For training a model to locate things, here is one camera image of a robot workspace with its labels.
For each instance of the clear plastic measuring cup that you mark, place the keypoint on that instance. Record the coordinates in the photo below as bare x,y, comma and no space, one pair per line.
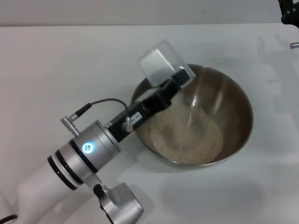
161,60

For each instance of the uncooked white rice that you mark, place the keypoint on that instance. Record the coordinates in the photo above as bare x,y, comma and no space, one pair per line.
187,140

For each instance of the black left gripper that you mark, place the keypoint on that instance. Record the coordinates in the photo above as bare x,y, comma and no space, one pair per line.
140,116

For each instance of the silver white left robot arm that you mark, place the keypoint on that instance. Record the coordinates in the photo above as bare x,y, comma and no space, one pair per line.
77,154

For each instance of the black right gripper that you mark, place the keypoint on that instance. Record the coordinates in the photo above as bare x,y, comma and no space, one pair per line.
292,18

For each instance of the stainless steel mixing bowl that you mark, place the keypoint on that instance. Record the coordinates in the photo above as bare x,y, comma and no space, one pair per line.
224,98

